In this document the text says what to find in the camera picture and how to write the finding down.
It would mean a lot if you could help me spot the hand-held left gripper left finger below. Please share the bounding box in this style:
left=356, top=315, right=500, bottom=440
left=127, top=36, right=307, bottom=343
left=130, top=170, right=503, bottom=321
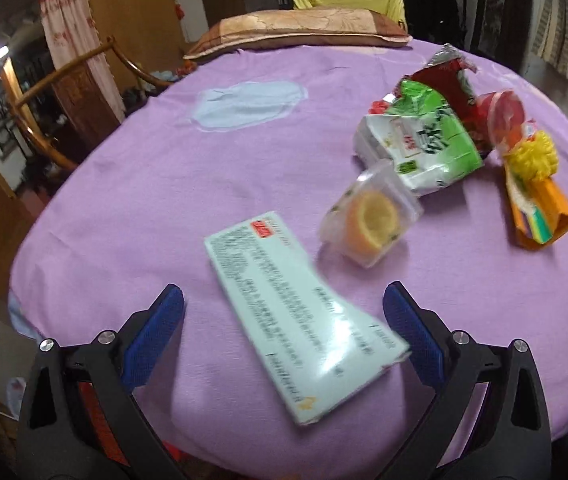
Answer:
left=16, top=283, right=187, bottom=480

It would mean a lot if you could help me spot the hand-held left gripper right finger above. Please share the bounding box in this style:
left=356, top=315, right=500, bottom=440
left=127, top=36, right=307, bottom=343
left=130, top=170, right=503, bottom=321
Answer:
left=383, top=281, right=552, bottom=480

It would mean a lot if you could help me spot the white medicine box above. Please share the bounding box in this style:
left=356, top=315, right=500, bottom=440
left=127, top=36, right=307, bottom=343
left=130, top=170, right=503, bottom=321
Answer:
left=204, top=211, right=411, bottom=427

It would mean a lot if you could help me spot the red snack bag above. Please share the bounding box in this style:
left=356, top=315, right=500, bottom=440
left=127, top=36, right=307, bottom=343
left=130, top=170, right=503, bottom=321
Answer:
left=371, top=44, right=494, bottom=156

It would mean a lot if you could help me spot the clear plastic jelly cup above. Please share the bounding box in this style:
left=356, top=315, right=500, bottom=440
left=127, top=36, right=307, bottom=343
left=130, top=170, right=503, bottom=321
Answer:
left=320, top=160, right=423, bottom=268

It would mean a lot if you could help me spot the purple bedsheet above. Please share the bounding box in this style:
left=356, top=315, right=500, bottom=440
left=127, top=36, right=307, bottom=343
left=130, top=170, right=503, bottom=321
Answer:
left=9, top=35, right=568, bottom=461

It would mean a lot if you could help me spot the orange snack packet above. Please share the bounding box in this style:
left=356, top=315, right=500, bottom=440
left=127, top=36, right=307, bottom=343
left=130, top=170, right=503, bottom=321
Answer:
left=502, top=160, right=568, bottom=250

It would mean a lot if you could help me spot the green and white snack bag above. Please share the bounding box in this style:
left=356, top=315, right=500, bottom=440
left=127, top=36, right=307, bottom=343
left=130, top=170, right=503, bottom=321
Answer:
left=354, top=77, right=484, bottom=196

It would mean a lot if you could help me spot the yellow pompom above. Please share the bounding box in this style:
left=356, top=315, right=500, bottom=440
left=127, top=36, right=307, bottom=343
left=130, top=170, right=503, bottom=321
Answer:
left=506, top=130, right=559, bottom=181

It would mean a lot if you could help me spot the wooden chair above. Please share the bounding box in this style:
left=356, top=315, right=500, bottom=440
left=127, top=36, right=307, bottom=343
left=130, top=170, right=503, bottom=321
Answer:
left=1, top=36, right=172, bottom=171

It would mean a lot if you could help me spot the clear capsule with red toy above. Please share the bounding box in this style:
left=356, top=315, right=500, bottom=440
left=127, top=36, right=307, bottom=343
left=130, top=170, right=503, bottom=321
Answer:
left=476, top=90, right=527, bottom=146

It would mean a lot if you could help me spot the carved wooden cabinet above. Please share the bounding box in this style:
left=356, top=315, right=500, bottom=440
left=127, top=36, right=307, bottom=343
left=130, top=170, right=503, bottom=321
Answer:
left=54, top=70, right=121, bottom=147

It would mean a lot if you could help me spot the red and white curtain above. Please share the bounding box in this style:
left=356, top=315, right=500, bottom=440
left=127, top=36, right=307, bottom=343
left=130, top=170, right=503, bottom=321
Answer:
left=39, top=0, right=126, bottom=133

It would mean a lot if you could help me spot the brown patterned pillow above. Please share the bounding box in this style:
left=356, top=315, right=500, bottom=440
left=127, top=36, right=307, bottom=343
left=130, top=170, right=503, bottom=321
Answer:
left=183, top=8, right=411, bottom=61

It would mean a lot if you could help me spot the black hanging jacket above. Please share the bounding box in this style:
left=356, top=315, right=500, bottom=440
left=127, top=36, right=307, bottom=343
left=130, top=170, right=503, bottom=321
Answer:
left=406, top=0, right=464, bottom=51

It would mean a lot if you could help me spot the wooden wardrobe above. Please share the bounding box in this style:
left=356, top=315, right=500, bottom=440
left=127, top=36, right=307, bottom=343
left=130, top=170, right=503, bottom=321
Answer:
left=81, top=0, right=185, bottom=91

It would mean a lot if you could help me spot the wall scroll painting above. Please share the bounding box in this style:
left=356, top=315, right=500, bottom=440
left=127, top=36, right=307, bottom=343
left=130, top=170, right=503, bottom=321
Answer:
left=476, top=0, right=509, bottom=61

